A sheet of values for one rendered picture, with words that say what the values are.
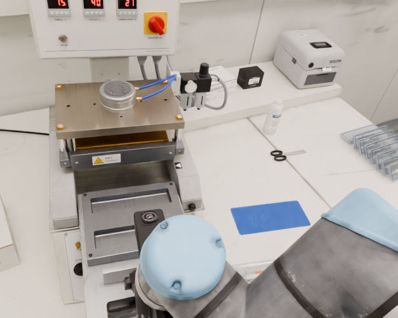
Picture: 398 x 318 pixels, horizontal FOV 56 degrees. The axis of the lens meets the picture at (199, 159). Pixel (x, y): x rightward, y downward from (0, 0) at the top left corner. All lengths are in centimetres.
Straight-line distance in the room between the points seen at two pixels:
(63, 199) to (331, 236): 61
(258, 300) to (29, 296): 72
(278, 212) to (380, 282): 86
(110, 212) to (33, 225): 36
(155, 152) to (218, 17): 87
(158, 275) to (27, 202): 86
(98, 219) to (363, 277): 56
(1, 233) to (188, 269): 72
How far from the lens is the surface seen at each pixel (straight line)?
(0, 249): 98
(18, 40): 138
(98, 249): 74
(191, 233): 34
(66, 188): 83
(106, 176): 95
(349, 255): 33
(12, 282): 103
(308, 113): 162
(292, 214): 118
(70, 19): 91
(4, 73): 143
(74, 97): 89
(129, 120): 82
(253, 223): 112
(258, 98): 155
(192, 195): 85
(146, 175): 94
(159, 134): 86
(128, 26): 93
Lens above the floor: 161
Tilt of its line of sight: 43 degrees down
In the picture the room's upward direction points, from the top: 9 degrees clockwise
